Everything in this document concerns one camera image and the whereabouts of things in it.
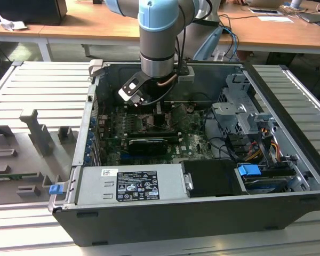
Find CPU socket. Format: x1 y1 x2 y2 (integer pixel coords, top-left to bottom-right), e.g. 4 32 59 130
138 111 174 132

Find black RAM slot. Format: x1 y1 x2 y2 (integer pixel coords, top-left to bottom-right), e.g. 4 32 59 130
127 130 182 136
127 127 182 133
127 135 183 142
127 133 183 139

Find black graphics card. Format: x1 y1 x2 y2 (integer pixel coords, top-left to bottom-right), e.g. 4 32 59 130
127 137 169 157

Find green motherboard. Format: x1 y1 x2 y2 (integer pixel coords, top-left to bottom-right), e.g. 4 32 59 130
95 101 219 166

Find pale blue teach pendant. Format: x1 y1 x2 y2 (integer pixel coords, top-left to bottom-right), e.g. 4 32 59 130
192 26 226 62

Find grey metal drive cage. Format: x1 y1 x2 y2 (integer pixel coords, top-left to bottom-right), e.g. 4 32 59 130
212 73 279 141

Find wooden desk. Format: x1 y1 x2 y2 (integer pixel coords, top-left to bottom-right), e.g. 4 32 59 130
0 22 49 62
215 5 320 56
38 2 142 58

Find black plastic shroud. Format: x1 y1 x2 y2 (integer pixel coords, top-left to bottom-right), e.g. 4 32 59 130
180 159 246 198

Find grey power supply unit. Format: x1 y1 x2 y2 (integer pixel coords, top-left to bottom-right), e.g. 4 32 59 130
75 163 190 206

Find hard disk in blue carrier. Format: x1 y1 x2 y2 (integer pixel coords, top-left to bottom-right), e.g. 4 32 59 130
236 163 303 195

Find white paper sheet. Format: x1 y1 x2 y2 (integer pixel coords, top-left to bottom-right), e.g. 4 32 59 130
257 15 294 23

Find black and grey PC case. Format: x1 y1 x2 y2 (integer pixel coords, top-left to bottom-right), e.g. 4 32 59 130
52 60 320 247

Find grey parts rack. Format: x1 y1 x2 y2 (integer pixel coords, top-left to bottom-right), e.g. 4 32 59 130
0 108 80 206

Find black computer monitor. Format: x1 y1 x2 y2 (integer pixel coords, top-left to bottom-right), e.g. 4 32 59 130
0 0 68 26

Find crumpled white paper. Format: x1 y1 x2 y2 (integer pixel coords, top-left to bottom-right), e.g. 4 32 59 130
0 14 28 31

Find green RAM stick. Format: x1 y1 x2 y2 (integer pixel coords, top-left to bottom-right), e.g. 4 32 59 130
0 173 41 181

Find copper coloured hose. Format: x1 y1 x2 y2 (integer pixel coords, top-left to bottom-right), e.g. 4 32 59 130
156 75 177 89

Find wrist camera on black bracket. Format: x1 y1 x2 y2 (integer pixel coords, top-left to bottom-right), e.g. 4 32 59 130
118 71 151 108

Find grey camera box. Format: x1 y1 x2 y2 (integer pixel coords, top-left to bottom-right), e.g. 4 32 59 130
175 66 196 82

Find grey looped cable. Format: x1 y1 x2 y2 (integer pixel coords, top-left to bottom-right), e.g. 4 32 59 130
201 109 242 163

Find light grey case handle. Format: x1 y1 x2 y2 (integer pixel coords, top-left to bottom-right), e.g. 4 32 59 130
88 59 106 79

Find blue cable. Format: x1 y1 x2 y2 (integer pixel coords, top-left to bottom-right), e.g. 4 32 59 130
223 24 239 62

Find yellow red power wires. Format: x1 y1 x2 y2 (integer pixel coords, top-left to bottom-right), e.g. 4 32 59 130
244 127 281 163

